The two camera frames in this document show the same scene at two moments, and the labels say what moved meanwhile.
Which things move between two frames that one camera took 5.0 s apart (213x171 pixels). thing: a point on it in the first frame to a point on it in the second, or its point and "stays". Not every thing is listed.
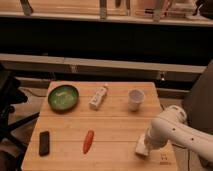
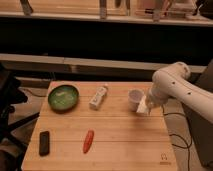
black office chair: x=12 y=150 stays
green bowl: x=63 y=98 stays
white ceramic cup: x=135 y=99 stays
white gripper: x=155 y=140 to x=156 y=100
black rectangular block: x=44 y=144 stays
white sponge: x=140 y=145 to x=142 y=108
